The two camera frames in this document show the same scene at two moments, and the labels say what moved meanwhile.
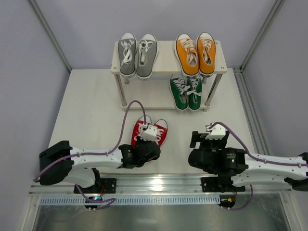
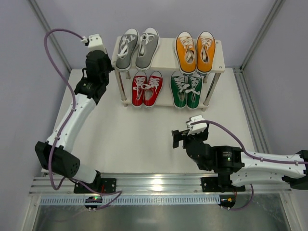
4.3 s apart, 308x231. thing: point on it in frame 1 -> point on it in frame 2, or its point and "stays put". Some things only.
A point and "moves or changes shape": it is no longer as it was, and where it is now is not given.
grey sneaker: x=146 y=52 moves or changes shape
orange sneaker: x=206 y=50 stays put
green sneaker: x=194 y=87 stays put
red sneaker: x=139 y=126 -> x=139 y=83
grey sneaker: x=127 y=47 moves or changes shape
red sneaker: x=162 y=131 -> x=152 y=88
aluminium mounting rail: x=164 y=184 stays put
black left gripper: x=140 y=139 -> x=96 y=57
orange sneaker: x=186 y=54 stays put
